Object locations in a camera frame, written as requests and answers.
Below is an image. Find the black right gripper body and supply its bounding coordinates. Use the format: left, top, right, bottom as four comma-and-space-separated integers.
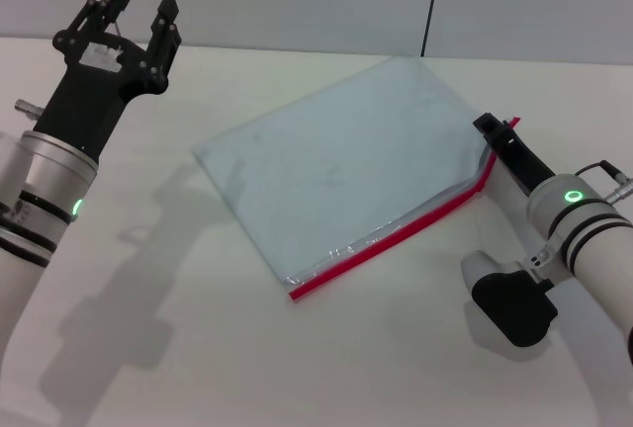
498, 135, 556, 197

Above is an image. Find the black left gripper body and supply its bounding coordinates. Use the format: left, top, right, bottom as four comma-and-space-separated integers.
33, 31, 168, 162

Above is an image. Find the clear document bag red zip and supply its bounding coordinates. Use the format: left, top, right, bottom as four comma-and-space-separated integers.
190, 54, 523, 302

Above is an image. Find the right arm cable with connector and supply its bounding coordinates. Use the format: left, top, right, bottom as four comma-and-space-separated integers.
573, 159, 633, 207

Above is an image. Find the dark wall seam strip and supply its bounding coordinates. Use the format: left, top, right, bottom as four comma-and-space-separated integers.
419, 0, 446, 58

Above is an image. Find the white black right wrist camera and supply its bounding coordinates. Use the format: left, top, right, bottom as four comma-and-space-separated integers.
459, 248, 559, 349

